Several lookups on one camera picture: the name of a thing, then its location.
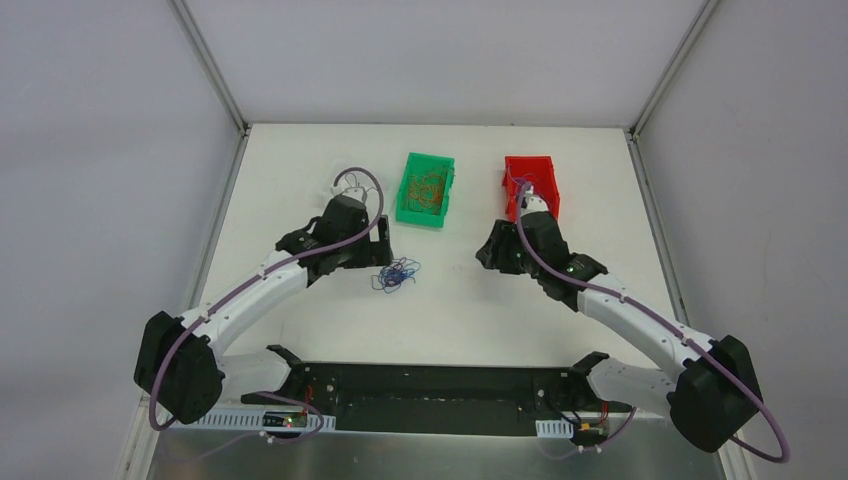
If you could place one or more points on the green plastic bin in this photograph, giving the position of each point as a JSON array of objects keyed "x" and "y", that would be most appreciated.
[{"x": 423, "y": 196}]

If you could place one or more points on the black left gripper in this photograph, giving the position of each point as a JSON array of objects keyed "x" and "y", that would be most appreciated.
[{"x": 374, "y": 250}]

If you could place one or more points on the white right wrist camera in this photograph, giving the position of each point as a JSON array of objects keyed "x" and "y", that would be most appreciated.
[{"x": 530, "y": 202}]

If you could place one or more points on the right white cable duct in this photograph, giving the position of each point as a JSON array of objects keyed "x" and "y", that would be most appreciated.
[{"x": 554, "y": 429}]

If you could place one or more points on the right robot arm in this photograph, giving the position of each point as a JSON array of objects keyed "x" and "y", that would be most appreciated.
[{"x": 708, "y": 388}]

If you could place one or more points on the left aluminium frame post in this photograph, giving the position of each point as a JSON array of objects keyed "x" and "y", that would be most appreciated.
[{"x": 204, "y": 55}]

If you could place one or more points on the white cable duct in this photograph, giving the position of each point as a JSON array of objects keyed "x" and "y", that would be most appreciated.
[
  {"x": 554, "y": 429},
  {"x": 273, "y": 420}
]

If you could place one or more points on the left white cable duct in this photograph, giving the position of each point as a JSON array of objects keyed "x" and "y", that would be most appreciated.
[{"x": 273, "y": 420}]

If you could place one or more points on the aluminium frame post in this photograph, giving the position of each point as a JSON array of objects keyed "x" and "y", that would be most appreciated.
[
  {"x": 688, "y": 42},
  {"x": 204, "y": 55}
]

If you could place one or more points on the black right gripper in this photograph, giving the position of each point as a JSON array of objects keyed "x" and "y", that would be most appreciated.
[{"x": 499, "y": 248}]

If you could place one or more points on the red plastic bin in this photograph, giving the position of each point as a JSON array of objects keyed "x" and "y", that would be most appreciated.
[{"x": 539, "y": 172}]

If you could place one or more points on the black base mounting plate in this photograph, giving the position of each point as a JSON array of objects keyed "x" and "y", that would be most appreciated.
[{"x": 452, "y": 400}]

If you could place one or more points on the right aluminium frame post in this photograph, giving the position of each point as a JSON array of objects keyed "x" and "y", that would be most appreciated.
[{"x": 688, "y": 42}]

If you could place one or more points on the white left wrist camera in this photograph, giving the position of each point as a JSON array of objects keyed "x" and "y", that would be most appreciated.
[{"x": 351, "y": 187}]

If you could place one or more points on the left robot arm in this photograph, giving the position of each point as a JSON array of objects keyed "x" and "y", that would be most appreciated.
[{"x": 183, "y": 361}]

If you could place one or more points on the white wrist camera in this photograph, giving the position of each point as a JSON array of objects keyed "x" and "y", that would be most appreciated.
[
  {"x": 530, "y": 202},
  {"x": 351, "y": 187}
]

